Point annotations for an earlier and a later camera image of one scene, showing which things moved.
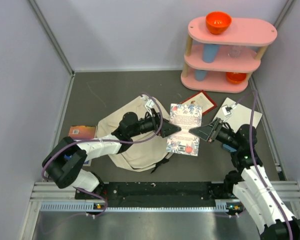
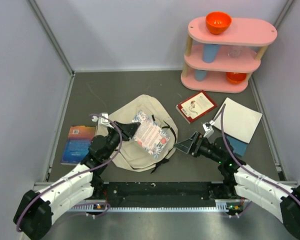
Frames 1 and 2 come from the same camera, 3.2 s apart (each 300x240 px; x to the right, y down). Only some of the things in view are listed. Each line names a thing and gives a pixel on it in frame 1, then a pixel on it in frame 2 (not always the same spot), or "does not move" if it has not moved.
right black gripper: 206,132 → 192,145
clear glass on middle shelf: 234,51 does not move
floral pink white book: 186,117 → 149,135
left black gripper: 168,128 → 129,130
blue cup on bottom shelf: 200,75 does not move
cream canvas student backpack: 142,153 does not move
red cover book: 201,99 does not move
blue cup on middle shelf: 210,52 does not move
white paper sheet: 240,117 does not move
